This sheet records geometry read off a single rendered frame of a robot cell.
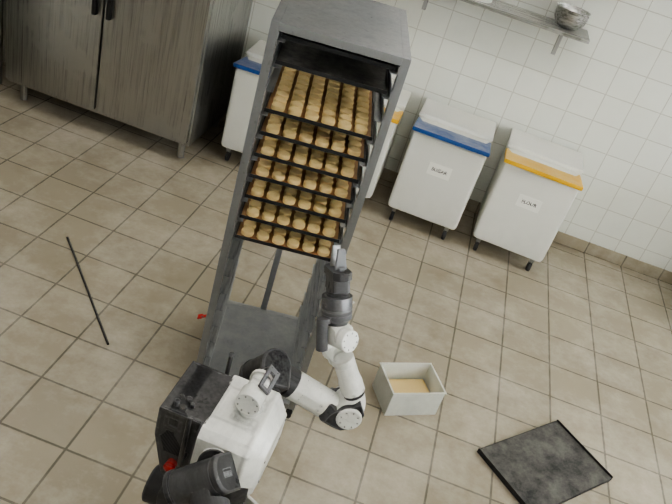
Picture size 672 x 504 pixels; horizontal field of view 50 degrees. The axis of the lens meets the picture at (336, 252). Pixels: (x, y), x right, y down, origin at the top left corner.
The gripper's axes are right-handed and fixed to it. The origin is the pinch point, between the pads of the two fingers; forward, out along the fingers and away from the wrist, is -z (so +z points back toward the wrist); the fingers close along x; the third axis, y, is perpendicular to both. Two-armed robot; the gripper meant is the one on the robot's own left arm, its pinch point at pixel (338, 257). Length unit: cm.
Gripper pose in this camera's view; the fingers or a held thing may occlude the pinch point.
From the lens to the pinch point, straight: 201.9
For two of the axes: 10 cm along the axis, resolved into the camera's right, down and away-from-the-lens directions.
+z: -0.3, 9.7, 2.4
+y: -9.6, 0.4, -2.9
